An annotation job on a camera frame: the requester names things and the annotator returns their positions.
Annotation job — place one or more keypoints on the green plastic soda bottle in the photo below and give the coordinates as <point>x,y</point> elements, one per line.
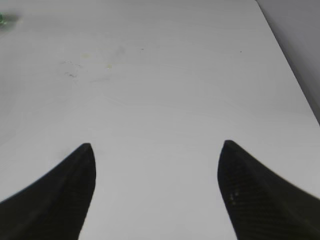
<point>8,20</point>

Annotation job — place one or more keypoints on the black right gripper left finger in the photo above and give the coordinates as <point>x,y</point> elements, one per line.
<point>56,205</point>

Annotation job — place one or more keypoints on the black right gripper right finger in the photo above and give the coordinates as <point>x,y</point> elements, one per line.
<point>262,205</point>

